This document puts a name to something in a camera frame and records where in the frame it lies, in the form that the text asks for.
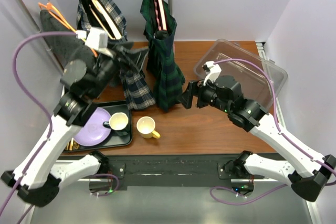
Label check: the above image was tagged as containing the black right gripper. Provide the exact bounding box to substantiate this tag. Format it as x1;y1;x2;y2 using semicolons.
176;76;231;113

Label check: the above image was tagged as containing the green plaid skirt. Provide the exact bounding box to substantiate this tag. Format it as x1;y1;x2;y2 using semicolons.
140;0;185;112

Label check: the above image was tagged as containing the purple plate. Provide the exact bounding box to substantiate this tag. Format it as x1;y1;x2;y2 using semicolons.
73;107;111;146

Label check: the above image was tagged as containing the gold cutlery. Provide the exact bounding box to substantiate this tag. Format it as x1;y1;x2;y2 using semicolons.
66;138;80;151

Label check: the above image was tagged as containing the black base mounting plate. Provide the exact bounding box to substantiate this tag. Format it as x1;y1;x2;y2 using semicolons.
78;153;266;192

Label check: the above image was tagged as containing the black dotted skirt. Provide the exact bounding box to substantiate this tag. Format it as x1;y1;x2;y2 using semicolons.
40;10;96;69

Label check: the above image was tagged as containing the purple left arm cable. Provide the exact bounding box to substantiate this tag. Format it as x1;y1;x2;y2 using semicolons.
0;31;79;224

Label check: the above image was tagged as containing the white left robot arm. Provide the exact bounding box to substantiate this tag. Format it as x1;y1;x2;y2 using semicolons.
1;44;149;207

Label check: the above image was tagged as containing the pink plastic hanger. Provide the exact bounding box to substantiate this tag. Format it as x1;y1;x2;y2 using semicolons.
154;0;167;30

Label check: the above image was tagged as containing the navy beige plaid skirt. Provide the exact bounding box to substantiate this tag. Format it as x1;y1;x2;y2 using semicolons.
77;0;155;110

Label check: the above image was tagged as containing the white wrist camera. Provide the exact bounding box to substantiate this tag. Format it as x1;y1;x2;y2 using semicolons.
75;27;108;49
203;61;222;86

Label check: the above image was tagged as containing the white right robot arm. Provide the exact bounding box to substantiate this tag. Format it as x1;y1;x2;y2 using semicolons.
178;76;335;202

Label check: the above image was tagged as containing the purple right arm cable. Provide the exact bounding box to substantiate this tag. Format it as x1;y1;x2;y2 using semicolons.
214;58;336;176

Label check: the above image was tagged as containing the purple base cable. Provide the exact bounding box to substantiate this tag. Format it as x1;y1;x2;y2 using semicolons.
209;183;288;207
90;173;120;197

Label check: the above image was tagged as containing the black serving tray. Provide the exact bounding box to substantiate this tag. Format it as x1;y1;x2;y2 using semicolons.
64;101;132;153

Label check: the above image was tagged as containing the clear plastic bin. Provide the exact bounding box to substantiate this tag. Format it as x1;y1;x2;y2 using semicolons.
194;39;288;109

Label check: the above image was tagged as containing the orange plastic hanger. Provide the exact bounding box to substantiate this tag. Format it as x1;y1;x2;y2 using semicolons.
38;2;98;60

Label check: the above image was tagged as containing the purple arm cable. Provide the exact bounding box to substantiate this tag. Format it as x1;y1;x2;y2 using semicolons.
0;31;79;224
214;58;336;176

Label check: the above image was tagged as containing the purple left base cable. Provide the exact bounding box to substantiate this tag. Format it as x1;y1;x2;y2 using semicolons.
90;173;120;197

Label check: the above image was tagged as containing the yellow mug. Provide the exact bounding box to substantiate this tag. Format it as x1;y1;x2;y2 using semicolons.
136;116;161;139

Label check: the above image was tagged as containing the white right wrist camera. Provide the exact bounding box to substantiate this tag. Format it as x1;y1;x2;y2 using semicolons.
203;61;222;86

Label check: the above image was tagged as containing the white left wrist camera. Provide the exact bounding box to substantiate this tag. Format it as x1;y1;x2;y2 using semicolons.
75;27;108;49

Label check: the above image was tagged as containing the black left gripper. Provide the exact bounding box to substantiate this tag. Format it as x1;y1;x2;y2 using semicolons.
89;41;150;98

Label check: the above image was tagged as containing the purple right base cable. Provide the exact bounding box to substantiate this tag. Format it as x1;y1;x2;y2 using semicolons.
209;183;288;207

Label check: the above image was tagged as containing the dark green mug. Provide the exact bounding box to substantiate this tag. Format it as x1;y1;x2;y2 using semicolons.
102;112;130;136

